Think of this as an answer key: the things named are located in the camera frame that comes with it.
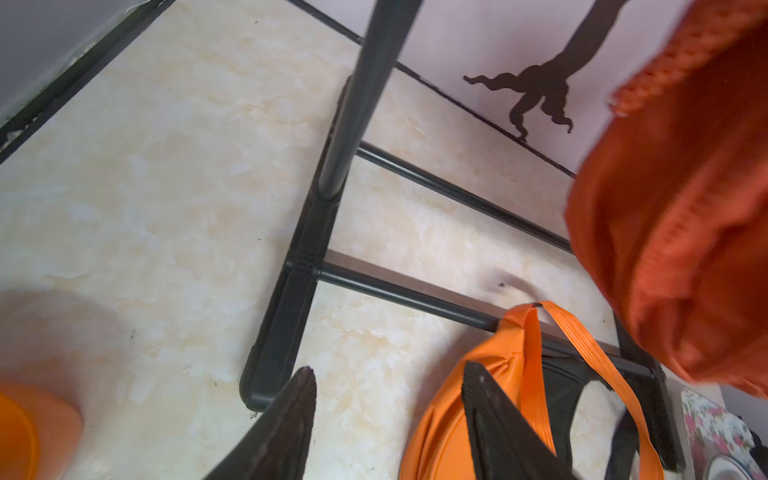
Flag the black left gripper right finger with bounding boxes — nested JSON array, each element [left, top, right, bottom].
[[461, 362, 575, 480]]

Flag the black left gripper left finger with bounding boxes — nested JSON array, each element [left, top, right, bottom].
[[207, 366, 317, 480]]

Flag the floral placemat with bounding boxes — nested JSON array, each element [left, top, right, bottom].
[[675, 387, 767, 480]]

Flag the white patterned plate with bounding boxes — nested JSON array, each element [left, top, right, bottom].
[[703, 454, 753, 480]]

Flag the orange plastic bowl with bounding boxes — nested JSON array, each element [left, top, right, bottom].
[[1, 382, 84, 479]]

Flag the dark grey clothes rack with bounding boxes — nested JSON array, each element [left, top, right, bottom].
[[238, 0, 688, 474]]

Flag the orange bag with black straps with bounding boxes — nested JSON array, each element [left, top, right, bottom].
[[399, 301, 664, 479]]

